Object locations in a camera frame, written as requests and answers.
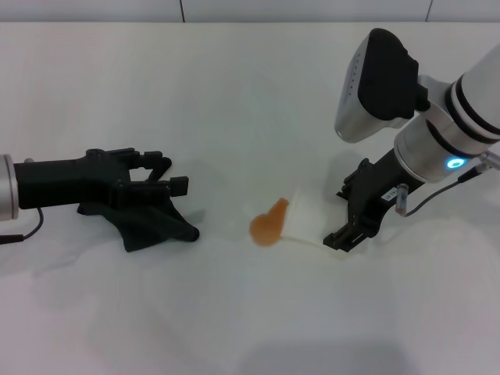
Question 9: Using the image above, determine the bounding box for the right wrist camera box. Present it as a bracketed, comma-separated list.
[334, 27, 431, 144]

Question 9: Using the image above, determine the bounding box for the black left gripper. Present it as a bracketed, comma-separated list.
[12, 147, 191, 211]

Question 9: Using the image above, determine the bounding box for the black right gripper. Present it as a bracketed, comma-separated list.
[323, 148, 427, 253]

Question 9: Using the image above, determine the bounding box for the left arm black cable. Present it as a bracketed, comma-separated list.
[0, 206, 45, 245]

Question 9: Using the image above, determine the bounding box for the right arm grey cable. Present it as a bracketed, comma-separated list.
[394, 152, 500, 218]

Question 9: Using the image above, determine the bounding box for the orange liquid stain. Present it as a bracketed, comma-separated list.
[249, 198, 291, 248]

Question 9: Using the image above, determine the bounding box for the dark rag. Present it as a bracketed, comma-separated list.
[76, 196, 202, 253]

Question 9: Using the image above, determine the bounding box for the white paper cup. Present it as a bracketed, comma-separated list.
[281, 187, 353, 261]

